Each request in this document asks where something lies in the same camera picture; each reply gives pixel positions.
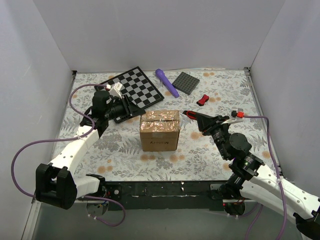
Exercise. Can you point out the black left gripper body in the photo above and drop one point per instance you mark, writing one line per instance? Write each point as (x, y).
(126, 108)

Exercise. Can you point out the red black utility knife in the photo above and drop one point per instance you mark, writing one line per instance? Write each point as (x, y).
(190, 114)

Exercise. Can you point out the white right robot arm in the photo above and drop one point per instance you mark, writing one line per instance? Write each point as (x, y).
(253, 179)

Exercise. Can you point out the purple cylindrical handle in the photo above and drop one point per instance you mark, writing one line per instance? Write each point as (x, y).
(161, 75)

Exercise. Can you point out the black white checkerboard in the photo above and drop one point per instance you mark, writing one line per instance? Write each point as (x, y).
(138, 87)

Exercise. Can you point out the brown taped cardboard box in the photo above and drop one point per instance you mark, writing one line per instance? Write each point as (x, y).
(160, 130)

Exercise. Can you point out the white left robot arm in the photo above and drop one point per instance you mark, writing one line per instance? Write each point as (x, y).
(55, 182)

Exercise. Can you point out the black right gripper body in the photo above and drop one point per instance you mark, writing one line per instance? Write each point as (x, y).
(208, 126)

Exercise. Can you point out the red black knife cap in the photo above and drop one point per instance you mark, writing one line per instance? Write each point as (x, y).
(203, 100)

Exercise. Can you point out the dark grey studded plate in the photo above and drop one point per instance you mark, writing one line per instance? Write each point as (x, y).
(185, 83)

